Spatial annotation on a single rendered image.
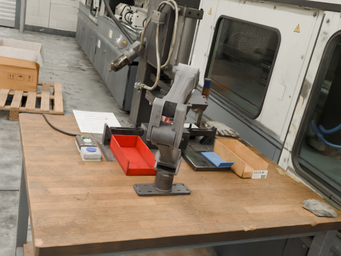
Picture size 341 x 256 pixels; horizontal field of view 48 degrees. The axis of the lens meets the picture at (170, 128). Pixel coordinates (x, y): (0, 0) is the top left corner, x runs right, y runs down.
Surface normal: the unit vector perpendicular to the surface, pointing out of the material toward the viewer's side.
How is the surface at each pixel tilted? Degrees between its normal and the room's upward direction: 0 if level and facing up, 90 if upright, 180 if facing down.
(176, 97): 19
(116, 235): 0
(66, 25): 90
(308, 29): 90
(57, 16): 90
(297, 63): 90
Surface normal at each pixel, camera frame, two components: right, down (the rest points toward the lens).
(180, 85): 0.11, -0.78
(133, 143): 0.38, 0.37
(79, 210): 0.19, -0.93
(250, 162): -0.90, -0.04
